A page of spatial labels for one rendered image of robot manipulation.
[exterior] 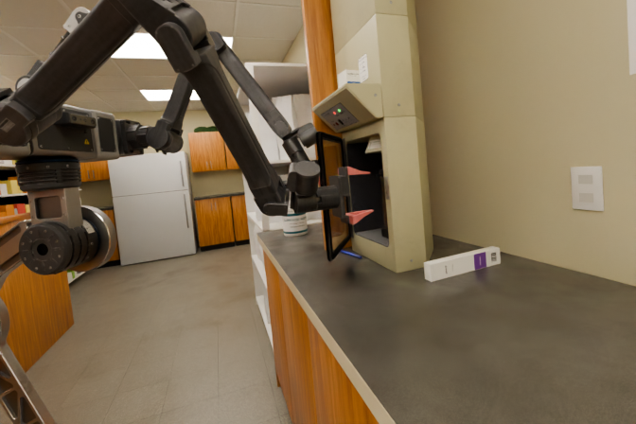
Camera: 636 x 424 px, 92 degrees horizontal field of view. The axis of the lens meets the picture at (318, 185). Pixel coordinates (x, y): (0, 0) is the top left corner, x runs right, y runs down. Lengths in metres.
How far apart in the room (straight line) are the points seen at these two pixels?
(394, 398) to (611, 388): 0.29
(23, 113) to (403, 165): 0.87
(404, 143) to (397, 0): 0.42
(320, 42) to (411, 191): 0.71
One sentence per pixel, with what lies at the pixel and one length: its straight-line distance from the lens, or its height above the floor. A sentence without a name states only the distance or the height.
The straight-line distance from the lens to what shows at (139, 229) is 5.86.
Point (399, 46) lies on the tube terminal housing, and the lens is 1.03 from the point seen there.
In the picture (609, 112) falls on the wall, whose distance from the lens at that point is 1.04.
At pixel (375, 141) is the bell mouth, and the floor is 1.35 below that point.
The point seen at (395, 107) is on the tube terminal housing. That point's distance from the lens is 0.97.
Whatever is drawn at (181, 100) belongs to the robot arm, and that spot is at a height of 1.56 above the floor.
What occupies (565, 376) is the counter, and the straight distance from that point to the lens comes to 0.64.
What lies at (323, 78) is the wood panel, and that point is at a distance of 1.30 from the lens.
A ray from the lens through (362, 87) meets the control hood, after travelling 0.93.
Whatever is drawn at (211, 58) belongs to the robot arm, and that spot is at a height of 1.48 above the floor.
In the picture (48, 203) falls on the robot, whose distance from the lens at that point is 1.13.
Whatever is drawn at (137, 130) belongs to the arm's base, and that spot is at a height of 1.47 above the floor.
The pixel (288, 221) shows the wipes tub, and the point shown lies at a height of 1.02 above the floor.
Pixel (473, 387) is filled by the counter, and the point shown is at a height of 0.94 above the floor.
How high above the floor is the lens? 1.28
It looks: 3 degrees down
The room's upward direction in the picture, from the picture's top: 5 degrees counter-clockwise
